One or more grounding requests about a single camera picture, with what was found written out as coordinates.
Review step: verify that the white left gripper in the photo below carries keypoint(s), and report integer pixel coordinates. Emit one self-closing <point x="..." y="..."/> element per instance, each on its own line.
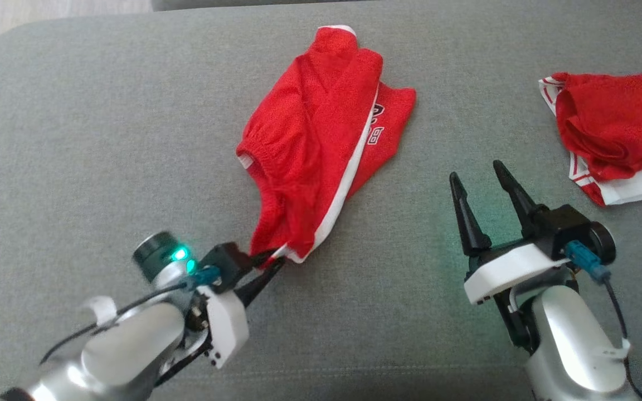
<point x="229" y="328"/>

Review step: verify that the red shorts with white stripe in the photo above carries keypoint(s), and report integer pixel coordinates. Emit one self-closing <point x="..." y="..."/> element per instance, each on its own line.
<point x="298" y="139"/>

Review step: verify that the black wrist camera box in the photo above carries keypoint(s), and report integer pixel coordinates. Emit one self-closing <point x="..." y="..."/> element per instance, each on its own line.
<point x="226" y="264"/>
<point x="569" y="225"/>

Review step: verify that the red sports shorts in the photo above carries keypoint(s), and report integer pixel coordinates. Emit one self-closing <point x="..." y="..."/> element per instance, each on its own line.
<point x="611" y="122"/>

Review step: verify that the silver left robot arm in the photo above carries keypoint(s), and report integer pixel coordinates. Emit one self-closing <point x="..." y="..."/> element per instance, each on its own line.
<point x="131" y="345"/>

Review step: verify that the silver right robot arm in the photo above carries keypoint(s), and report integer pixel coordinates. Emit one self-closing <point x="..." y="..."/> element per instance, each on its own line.
<point x="566" y="334"/>

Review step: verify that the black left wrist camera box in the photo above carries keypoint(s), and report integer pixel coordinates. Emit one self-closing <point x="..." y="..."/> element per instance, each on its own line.
<point x="226" y="264"/>

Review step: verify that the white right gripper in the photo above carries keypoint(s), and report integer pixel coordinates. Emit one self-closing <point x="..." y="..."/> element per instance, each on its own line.
<point x="505" y="273"/>

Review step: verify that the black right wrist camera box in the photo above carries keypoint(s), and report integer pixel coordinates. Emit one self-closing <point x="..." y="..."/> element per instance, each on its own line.
<point x="569" y="225"/>

